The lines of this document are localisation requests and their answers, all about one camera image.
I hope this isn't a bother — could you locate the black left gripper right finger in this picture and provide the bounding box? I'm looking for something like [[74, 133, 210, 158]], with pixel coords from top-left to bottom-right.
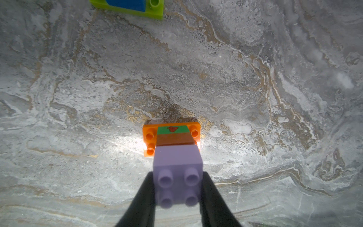
[[200, 171, 242, 227]]

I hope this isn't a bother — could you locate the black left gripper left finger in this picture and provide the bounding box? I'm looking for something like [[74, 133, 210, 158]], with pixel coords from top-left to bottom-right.
[[115, 172, 156, 227]]

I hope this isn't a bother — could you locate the purple square lego brick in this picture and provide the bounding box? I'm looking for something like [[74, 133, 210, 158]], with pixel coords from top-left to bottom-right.
[[153, 144, 203, 209]]

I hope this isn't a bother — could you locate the brown square lego brick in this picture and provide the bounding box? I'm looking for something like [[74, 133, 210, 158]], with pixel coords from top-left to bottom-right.
[[156, 132, 196, 147]]

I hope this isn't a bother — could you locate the orange long lego brick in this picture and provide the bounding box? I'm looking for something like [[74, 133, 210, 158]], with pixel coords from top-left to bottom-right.
[[142, 122, 201, 157]]

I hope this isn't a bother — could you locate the green square lego brick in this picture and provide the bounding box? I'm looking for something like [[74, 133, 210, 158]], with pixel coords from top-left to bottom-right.
[[157, 125, 190, 135]]

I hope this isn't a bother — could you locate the lime long lego brick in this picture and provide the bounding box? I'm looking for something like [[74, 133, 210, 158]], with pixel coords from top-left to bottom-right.
[[89, 0, 164, 20]]

